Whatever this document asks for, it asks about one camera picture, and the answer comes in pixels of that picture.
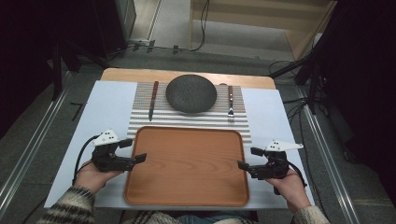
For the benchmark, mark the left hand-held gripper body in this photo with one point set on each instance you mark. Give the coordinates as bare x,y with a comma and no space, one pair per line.
106,158

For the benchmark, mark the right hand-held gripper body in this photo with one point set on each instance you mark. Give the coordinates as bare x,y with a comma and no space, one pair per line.
274,165

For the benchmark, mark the brown wooden tray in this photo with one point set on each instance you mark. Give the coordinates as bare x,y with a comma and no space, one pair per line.
186,168

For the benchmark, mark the dark grey round plate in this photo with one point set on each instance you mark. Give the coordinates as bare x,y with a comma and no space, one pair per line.
191,93

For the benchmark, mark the person's left hand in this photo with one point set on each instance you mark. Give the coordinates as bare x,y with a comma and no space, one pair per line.
93,179

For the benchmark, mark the person's right hand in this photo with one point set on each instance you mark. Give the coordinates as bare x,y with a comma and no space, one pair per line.
291,189

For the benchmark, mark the white table sheet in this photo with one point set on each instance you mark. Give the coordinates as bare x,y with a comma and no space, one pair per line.
106,105

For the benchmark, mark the striped placemat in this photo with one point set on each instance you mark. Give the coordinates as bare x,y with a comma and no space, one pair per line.
199,119

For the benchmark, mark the person's blue jeans lap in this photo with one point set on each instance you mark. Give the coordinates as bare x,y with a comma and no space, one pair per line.
199,219

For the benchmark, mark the black stand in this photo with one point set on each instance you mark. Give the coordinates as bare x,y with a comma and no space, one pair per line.
313,81
56,71

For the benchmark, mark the white power strip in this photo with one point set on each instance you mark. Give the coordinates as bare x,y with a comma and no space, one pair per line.
140,41

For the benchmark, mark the dark cabinet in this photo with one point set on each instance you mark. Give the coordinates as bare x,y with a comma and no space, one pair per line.
115,25

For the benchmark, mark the light wooden shelf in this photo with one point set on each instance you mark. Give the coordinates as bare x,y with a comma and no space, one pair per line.
236,31

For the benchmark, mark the metal floor rail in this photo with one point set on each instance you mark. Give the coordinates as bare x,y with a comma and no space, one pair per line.
330,161
31,149

